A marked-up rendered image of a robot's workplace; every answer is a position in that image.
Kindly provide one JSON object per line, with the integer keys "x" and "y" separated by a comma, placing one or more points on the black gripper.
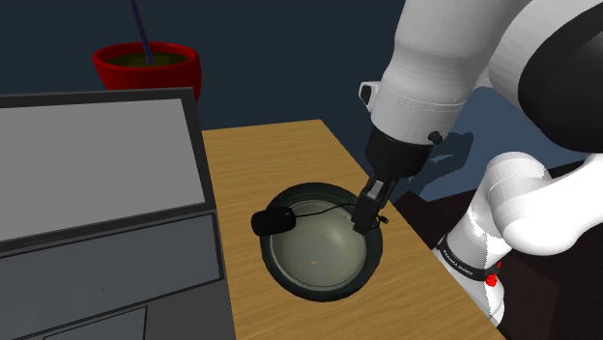
{"x": 396, "y": 155}

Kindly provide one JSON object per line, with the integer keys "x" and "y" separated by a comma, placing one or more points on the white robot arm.
{"x": 433, "y": 61}

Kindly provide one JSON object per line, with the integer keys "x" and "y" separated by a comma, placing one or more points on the dark green bowl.
{"x": 318, "y": 254}

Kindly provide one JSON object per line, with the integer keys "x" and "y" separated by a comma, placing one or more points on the dark robot stand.
{"x": 546, "y": 296}

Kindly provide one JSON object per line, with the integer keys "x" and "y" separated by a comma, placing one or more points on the red plant pot with stem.
{"x": 141, "y": 75}

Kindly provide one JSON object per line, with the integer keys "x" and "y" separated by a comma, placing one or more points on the grey open laptop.
{"x": 94, "y": 160}

